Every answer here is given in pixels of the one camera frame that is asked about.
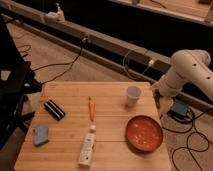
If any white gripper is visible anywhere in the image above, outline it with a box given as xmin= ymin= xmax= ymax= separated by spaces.
xmin=151 ymin=82 xmax=173 ymax=116

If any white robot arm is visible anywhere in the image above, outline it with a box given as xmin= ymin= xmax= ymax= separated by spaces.
xmin=151 ymin=50 xmax=213 ymax=116

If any red ceramic bowl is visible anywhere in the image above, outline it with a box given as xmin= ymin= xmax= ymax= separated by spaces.
xmin=125 ymin=115 xmax=163 ymax=152

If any blue power box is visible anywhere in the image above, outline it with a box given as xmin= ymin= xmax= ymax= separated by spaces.
xmin=171 ymin=99 xmax=188 ymax=117

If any white paper cup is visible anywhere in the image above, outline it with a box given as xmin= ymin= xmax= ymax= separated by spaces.
xmin=126 ymin=86 xmax=141 ymax=107

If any orange carrot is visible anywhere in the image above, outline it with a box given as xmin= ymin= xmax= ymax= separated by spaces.
xmin=89 ymin=96 xmax=95 ymax=122

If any white tube bottle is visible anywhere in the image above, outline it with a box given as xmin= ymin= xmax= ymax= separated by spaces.
xmin=78 ymin=125 xmax=96 ymax=167

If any black striped eraser block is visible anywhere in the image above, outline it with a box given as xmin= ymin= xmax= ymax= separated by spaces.
xmin=44 ymin=100 xmax=66 ymax=121

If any blue sponge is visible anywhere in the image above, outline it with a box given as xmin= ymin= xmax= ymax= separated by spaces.
xmin=34 ymin=124 xmax=49 ymax=146

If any black floor cable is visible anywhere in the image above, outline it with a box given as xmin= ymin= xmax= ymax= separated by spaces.
xmin=161 ymin=108 xmax=213 ymax=171

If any white cable on rail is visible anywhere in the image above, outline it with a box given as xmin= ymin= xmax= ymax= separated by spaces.
xmin=121 ymin=46 xmax=156 ymax=80

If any grey metal rail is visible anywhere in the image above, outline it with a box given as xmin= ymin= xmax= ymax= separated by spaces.
xmin=0 ymin=0 xmax=213 ymax=111

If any black cable from rail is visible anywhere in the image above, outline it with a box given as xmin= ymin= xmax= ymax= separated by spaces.
xmin=32 ymin=37 xmax=90 ymax=84

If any white object on rail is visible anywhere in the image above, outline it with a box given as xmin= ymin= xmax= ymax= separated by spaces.
xmin=45 ymin=4 xmax=65 ymax=22

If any black chair frame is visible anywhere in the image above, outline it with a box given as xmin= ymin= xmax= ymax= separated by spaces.
xmin=0 ymin=14 xmax=42 ymax=150

